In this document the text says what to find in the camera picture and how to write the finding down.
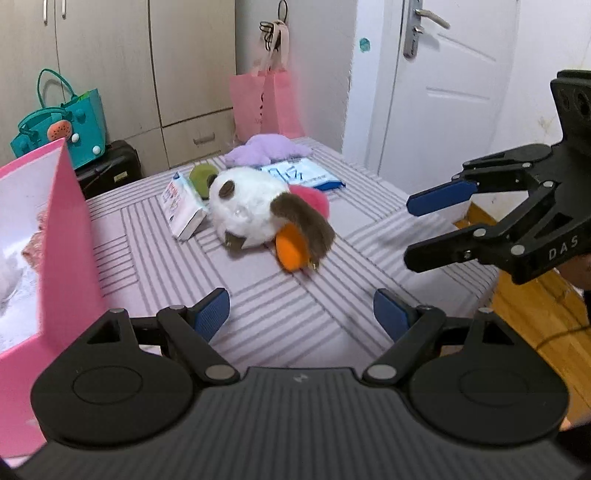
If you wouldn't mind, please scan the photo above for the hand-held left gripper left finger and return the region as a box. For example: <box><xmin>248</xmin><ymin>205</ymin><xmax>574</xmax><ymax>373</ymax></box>
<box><xmin>74</xmin><ymin>287</ymin><xmax>241</xmax><ymax>387</ymax></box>

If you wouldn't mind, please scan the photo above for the white fluffy plush toy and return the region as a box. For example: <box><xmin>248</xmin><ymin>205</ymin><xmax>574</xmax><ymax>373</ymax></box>
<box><xmin>0</xmin><ymin>251</ymin><xmax>25</xmax><ymax>320</ymax></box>

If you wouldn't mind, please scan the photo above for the pink paper bag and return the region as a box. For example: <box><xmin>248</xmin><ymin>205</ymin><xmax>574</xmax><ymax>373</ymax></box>
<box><xmin>230</xmin><ymin>18</ymin><xmax>306</xmax><ymax>142</ymax></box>

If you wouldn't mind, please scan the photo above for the black cable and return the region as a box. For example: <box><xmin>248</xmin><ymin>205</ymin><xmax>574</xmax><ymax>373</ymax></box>
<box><xmin>536</xmin><ymin>323</ymin><xmax>591</xmax><ymax>350</ymax></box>

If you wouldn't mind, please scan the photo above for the blue wet wipes pack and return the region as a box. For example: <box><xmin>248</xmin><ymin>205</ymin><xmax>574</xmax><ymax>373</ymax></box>
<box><xmin>259</xmin><ymin>157</ymin><xmax>346</xmax><ymax>192</ymax></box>

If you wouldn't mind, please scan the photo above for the green plush ball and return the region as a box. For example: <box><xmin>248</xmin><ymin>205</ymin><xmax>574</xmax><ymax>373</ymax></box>
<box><xmin>189</xmin><ymin>164</ymin><xmax>221</xmax><ymax>200</ymax></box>

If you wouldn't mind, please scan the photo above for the white door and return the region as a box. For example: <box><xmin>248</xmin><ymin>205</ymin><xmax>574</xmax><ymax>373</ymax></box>
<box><xmin>365</xmin><ymin>0</ymin><xmax>522</xmax><ymax>204</ymax></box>

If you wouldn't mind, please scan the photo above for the striped grey tablecloth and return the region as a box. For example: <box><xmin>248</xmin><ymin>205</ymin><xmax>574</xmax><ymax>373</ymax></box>
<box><xmin>85</xmin><ymin>136</ymin><xmax>502</xmax><ymax>370</ymax></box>

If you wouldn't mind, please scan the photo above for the beige wardrobe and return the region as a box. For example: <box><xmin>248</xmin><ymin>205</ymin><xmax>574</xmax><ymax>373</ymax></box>
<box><xmin>0</xmin><ymin>0</ymin><xmax>238</xmax><ymax>180</ymax></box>

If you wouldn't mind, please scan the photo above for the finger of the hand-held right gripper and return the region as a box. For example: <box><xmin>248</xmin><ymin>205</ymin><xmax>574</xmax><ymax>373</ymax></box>
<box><xmin>403</xmin><ymin>182</ymin><xmax>557</xmax><ymax>274</ymax></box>
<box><xmin>406</xmin><ymin>144</ymin><xmax>553</xmax><ymax>217</ymax></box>

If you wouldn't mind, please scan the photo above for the small white tissue pack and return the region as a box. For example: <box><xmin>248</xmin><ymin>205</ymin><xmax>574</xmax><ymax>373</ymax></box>
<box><xmin>161</xmin><ymin>172</ymin><xmax>209</xmax><ymax>241</ymax></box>

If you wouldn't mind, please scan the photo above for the teal tote bag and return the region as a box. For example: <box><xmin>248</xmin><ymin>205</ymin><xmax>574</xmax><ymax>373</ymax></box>
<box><xmin>10</xmin><ymin>68</ymin><xmax>108</xmax><ymax>171</ymax></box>

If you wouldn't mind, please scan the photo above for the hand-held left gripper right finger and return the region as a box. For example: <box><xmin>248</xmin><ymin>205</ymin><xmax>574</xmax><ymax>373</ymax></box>
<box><xmin>362</xmin><ymin>288</ymin><xmax>523</xmax><ymax>387</ymax></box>

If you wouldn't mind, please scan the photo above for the purple plush toy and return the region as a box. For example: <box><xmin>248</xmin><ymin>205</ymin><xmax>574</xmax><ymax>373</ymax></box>
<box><xmin>224</xmin><ymin>134</ymin><xmax>312</xmax><ymax>168</ymax></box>

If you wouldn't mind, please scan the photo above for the silver door handle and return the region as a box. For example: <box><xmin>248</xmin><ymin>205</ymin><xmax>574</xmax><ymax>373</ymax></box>
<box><xmin>403</xmin><ymin>8</ymin><xmax>451</xmax><ymax>58</ymax></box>

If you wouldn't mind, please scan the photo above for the black suitcase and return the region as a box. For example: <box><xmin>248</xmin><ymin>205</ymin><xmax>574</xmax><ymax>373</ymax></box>
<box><xmin>74</xmin><ymin>140</ymin><xmax>143</xmax><ymax>200</ymax></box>

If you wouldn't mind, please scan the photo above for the white brown panda plush toy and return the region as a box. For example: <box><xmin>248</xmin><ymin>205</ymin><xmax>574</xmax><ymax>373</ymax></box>
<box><xmin>207</xmin><ymin>167</ymin><xmax>337</xmax><ymax>273</ymax></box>

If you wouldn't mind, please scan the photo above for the pink cardboard box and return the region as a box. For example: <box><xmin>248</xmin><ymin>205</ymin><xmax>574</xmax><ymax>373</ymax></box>
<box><xmin>0</xmin><ymin>137</ymin><xmax>110</xmax><ymax>459</ymax></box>

